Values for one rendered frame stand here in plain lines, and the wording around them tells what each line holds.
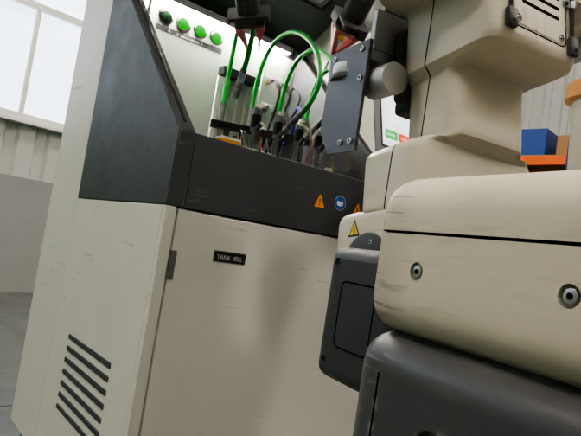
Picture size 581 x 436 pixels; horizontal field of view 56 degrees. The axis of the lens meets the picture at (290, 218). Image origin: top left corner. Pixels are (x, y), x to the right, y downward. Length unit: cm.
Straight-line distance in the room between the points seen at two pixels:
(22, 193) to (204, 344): 424
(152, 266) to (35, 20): 455
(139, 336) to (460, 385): 88
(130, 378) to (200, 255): 28
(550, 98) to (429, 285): 808
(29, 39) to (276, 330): 454
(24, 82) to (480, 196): 515
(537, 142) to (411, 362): 659
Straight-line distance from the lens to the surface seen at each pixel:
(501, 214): 36
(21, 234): 536
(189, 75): 181
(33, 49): 548
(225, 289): 123
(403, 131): 202
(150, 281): 115
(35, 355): 186
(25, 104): 543
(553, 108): 834
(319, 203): 137
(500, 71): 78
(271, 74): 197
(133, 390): 119
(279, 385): 138
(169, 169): 116
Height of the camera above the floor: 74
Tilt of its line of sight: 3 degrees up
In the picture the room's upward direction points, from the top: 9 degrees clockwise
